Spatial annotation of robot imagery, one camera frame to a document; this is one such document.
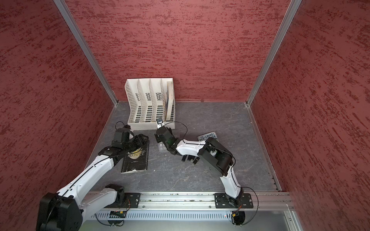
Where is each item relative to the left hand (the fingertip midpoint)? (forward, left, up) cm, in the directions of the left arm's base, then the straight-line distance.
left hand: (145, 142), depth 84 cm
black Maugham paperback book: (-7, +6, -10) cm, 13 cm away
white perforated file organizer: (+41, +6, -4) cm, 42 cm away
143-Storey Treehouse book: (+9, -37, -9) cm, 39 cm away
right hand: (+9, -7, -2) cm, 12 cm away
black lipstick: (-6, -23, -11) cm, 26 cm away
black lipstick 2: (-5, -28, -11) cm, 30 cm away
